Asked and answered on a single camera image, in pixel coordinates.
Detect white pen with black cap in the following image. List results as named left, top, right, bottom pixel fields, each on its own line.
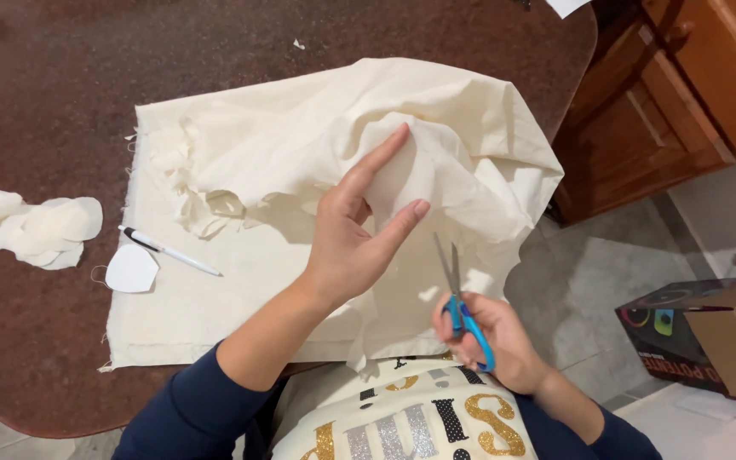
left=118, top=224, right=224, bottom=278

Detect white paper sheet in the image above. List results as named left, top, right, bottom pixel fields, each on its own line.
left=546, top=0, right=592, bottom=19

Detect person's printed cream shirt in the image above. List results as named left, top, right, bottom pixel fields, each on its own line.
left=269, top=353, right=540, bottom=460

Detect white paper petal template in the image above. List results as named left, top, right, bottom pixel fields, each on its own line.
left=104, top=244, right=160, bottom=294

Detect pile of cut fabric pieces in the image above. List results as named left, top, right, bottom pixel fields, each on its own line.
left=0, top=169, right=104, bottom=271

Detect cream fabric sheet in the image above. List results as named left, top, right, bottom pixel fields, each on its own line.
left=97, top=57, right=566, bottom=373

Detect black printed cardboard box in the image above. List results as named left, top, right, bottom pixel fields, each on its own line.
left=615, top=275, right=736, bottom=406

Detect wooden cabinet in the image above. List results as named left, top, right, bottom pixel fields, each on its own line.
left=550, top=0, right=736, bottom=227

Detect blue handled scissors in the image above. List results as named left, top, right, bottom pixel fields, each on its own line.
left=432, top=231, right=497, bottom=373

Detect person's left hand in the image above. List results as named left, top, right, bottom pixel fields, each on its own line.
left=302, top=123, right=431, bottom=309

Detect person's right hand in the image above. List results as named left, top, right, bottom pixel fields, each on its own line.
left=432, top=292, right=551, bottom=396

